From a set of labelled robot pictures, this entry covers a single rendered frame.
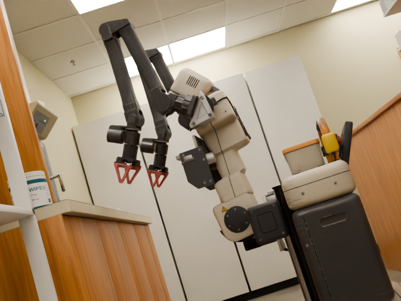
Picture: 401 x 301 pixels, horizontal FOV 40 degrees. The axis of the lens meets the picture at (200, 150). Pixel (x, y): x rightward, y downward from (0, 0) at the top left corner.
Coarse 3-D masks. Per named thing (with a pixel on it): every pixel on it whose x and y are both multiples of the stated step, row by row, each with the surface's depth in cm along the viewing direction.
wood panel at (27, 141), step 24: (0, 0) 251; (0, 24) 247; (0, 48) 246; (0, 72) 244; (24, 96) 242; (24, 120) 240; (24, 144) 239; (0, 168) 237; (24, 168) 237; (0, 192) 236
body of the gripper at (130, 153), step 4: (124, 144) 216; (124, 148) 215; (128, 148) 214; (132, 148) 214; (136, 148) 215; (124, 152) 214; (128, 152) 214; (132, 152) 214; (136, 152) 215; (124, 156) 214; (128, 156) 214; (132, 156) 214; (136, 156) 216; (120, 160) 212; (128, 160) 211; (132, 160) 211; (136, 160) 215
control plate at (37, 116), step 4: (36, 112) 253; (40, 112) 257; (36, 116) 255; (40, 116) 259; (44, 116) 264; (36, 120) 257; (40, 120) 261; (44, 120) 266; (48, 120) 270; (40, 124) 263; (44, 124) 268; (36, 128) 262; (40, 128) 266; (40, 132) 268
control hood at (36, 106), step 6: (36, 102) 249; (30, 108) 249; (36, 108) 251; (42, 108) 257; (48, 114) 267; (54, 114) 275; (54, 120) 278; (48, 126) 274; (42, 132) 271; (48, 132) 278; (42, 138) 276
